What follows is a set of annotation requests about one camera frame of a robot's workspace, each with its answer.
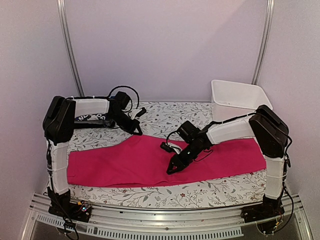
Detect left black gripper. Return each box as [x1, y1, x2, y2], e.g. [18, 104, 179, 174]
[107, 110, 142, 135]

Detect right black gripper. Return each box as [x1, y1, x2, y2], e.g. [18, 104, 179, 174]
[167, 143, 204, 176]

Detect blue t-shirt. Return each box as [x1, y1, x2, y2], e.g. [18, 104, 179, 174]
[75, 113, 109, 122]

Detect pink garment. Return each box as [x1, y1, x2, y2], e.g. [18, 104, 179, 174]
[67, 135, 266, 188]

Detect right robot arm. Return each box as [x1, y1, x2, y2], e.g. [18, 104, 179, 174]
[166, 104, 292, 218]

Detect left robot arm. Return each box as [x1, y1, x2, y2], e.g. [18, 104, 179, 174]
[42, 93, 143, 217]

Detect white plastic laundry bin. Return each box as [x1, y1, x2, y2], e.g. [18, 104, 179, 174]
[211, 79, 273, 122]

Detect floral tablecloth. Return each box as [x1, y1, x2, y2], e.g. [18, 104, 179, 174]
[67, 102, 267, 209]

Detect folded black garment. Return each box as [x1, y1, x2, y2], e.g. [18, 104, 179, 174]
[73, 119, 116, 129]

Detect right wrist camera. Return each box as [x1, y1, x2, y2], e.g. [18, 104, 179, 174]
[160, 120, 200, 154]

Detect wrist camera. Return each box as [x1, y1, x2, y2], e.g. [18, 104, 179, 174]
[160, 120, 200, 154]
[114, 91, 147, 120]

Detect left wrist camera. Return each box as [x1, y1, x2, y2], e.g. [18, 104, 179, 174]
[114, 91, 147, 120]

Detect front aluminium rail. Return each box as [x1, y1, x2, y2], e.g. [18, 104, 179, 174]
[21, 193, 313, 240]

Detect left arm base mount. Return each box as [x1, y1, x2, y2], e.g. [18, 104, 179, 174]
[48, 198, 92, 223]

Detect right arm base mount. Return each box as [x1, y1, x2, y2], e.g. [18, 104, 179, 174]
[240, 198, 285, 235]

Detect left aluminium frame post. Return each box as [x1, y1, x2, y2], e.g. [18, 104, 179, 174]
[56, 0, 85, 97]

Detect aluminium frame post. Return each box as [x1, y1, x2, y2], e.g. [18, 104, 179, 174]
[56, 0, 85, 97]
[251, 0, 275, 85]

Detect right aluminium frame post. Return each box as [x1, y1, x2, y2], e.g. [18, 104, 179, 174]
[251, 0, 275, 85]

